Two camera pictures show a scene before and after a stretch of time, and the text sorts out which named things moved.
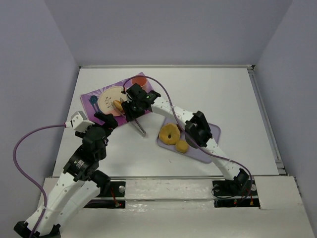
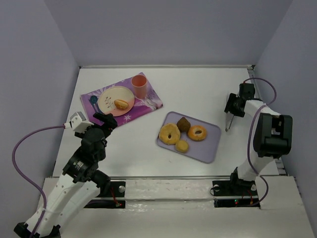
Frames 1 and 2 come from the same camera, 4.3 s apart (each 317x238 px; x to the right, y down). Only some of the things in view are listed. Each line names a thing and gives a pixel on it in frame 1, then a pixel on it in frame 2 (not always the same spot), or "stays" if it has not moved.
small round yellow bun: x=182 y=146 stays
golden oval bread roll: x=118 y=104 stays
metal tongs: x=133 y=122 → x=229 y=118
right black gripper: x=131 y=109 → x=233 y=106
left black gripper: x=107 y=121 stays
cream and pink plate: x=106 y=98 stays
